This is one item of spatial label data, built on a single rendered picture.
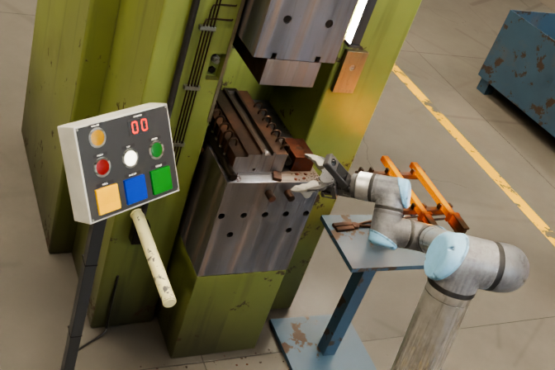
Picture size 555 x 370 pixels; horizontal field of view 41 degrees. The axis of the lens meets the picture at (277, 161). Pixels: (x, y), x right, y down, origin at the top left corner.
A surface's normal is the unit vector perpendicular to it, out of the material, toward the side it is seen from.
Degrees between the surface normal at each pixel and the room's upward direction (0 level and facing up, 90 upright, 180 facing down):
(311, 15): 90
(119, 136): 60
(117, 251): 90
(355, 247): 0
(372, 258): 0
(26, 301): 0
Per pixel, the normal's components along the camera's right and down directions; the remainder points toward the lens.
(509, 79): -0.84, 0.06
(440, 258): -0.91, -0.34
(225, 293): 0.37, 0.61
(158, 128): 0.76, 0.07
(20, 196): 0.29, -0.80
